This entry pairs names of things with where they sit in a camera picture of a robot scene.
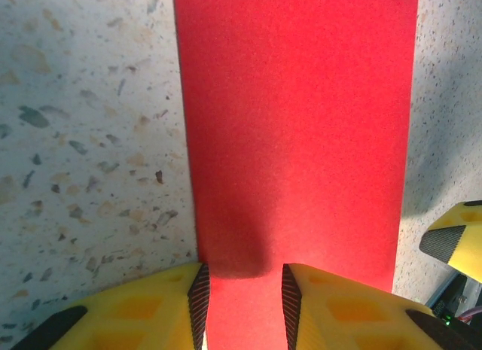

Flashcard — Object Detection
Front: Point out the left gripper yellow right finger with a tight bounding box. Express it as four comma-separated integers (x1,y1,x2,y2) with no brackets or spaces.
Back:
281,263,482,350

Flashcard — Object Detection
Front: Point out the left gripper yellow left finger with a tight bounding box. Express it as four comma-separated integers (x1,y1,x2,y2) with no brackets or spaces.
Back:
11,262,211,350

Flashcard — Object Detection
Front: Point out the red square paper sheet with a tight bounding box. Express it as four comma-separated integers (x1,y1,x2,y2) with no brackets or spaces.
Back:
172,0,420,350

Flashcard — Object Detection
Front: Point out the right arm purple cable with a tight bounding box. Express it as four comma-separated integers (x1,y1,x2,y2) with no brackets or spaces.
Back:
457,306,482,324

